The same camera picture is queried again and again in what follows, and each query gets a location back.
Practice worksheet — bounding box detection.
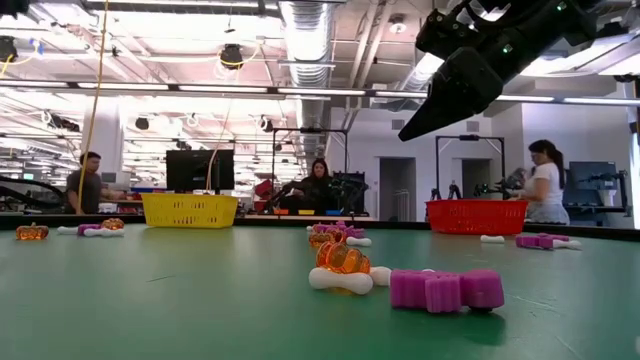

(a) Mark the dark desk monitor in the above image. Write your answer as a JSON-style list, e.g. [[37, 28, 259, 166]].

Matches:
[[568, 160, 620, 192]]

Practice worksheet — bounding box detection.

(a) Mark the green table mat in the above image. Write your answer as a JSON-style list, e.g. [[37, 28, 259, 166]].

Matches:
[[0, 223, 640, 360]]

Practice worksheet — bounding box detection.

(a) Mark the yellow plastic basket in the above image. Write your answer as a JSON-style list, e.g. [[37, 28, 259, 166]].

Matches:
[[141, 193, 240, 230]]

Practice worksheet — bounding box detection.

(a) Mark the long LED light bar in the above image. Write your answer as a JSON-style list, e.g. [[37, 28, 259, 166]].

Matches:
[[0, 78, 640, 108]]

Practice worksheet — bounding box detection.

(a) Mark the black gantry frame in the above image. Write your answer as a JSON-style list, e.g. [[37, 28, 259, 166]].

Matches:
[[271, 126, 350, 217], [433, 133, 507, 202]]

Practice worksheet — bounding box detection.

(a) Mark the yellow power cable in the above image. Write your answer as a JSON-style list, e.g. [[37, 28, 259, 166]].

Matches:
[[74, 0, 111, 215]]

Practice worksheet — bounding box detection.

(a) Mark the grey door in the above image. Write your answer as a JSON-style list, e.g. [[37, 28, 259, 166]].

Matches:
[[378, 156, 418, 223], [460, 157, 493, 200]]

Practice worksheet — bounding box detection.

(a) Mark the black computer monitor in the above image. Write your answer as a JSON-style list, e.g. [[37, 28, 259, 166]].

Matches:
[[165, 148, 236, 195]]

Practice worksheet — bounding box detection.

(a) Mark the person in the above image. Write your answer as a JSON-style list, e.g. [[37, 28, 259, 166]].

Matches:
[[63, 151, 125, 216], [278, 157, 347, 215], [508, 139, 572, 226]]

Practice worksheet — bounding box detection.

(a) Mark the black ceiling device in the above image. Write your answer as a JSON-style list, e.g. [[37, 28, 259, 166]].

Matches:
[[218, 42, 246, 71]]

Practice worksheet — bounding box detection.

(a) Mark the black curved hose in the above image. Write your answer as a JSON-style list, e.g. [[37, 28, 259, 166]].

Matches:
[[0, 174, 65, 212]]

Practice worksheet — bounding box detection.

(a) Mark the black desk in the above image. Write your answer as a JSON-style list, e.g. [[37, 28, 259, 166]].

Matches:
[[563, 203, 632, 218]]

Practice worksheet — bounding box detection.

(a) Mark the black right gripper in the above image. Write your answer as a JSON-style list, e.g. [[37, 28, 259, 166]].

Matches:
[[398, 8, 519, 143]]

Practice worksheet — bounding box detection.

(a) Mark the silver ventilation duct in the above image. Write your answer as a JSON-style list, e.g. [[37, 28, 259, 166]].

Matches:
[[277, 0, 337, 166]]

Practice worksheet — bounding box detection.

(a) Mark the red plastic basket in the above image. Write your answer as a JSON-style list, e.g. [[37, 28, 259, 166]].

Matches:
[[425, 199, 530, 237]]

